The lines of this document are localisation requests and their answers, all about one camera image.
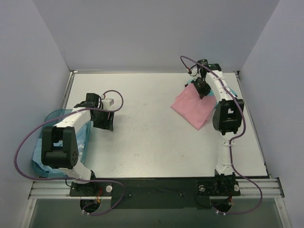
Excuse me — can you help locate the pink t shirt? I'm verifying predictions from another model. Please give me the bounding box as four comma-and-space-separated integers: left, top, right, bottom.
171, 84, 217, 130

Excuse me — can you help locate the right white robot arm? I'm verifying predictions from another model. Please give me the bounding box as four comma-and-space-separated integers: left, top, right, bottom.
191, 59, 244, 176

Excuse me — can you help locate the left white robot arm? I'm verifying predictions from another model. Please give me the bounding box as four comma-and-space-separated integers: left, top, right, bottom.
41, 93, 114, 196

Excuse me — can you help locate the teal folded t shirt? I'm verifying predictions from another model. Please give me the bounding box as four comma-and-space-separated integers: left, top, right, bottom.
185, 79, 238, 97

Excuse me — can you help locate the light blue t shirt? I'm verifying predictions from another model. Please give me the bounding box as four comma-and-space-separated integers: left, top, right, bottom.
32, 122, 91, 178

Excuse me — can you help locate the teal plastic bin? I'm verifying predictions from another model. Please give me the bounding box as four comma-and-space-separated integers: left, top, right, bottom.
31, 108, 92, 179

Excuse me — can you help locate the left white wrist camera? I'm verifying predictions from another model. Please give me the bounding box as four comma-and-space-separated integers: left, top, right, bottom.
101, 98, 114, 110

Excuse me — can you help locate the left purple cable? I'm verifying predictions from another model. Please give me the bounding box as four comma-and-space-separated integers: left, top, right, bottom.
14, 89, 126, 217

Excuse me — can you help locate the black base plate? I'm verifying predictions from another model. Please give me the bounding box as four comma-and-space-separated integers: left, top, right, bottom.
69, 176, 240, 212

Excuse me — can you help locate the aluminium front rail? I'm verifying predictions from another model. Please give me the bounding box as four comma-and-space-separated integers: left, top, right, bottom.
28, 180, 81, 200

